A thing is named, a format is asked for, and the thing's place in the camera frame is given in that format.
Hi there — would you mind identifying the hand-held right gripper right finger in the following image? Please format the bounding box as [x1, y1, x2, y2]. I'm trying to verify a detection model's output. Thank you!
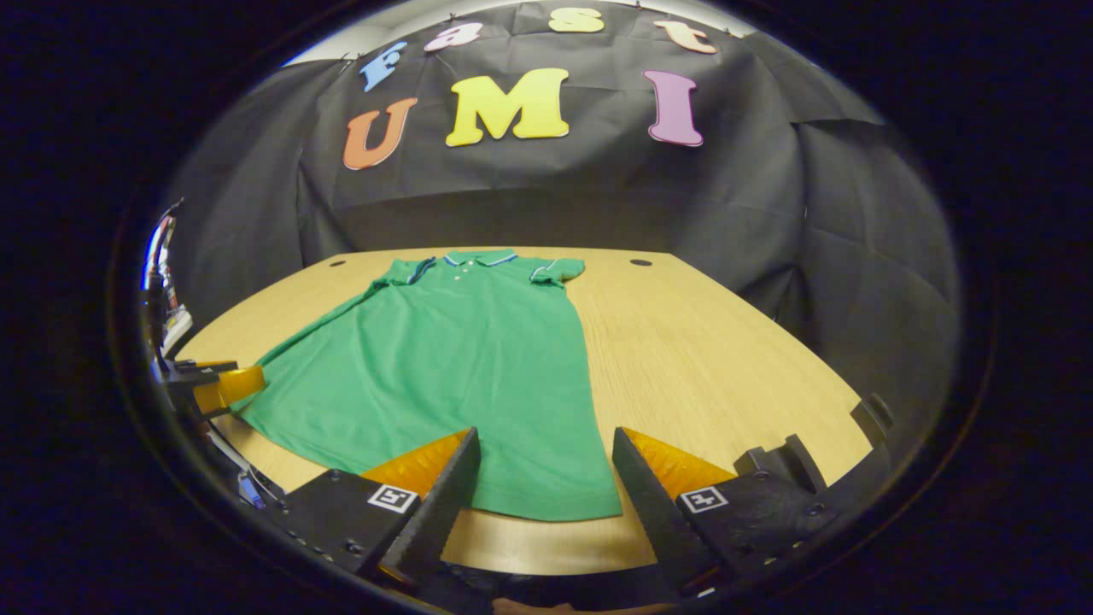
[611, 426, 846, 600]

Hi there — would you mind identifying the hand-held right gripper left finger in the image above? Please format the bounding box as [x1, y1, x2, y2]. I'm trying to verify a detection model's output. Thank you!
[265, 427, 482, 595]

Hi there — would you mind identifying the green T-shirt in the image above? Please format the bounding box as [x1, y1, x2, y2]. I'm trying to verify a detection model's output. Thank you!
[231, 248, 624, 522]

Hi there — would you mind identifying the white side desk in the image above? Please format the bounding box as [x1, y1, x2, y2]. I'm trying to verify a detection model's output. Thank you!
[162, 303, 196, 351]

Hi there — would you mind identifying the black backdrop cloth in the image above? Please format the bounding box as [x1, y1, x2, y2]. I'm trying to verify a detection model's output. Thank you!
[162, 0, 961, 428]

